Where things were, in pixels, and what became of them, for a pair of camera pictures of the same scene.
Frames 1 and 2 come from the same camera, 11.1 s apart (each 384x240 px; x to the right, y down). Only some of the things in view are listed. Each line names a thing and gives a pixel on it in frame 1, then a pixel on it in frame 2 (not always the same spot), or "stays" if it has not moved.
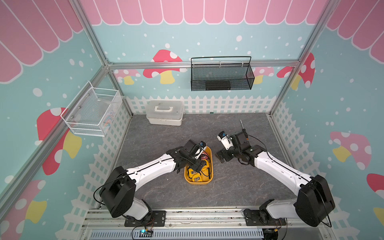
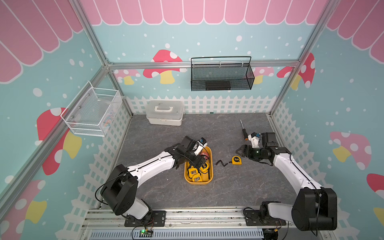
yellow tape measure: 205,168 stays
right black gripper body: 232,152 to 256,154
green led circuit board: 145,233 stays
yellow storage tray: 206,174 stays
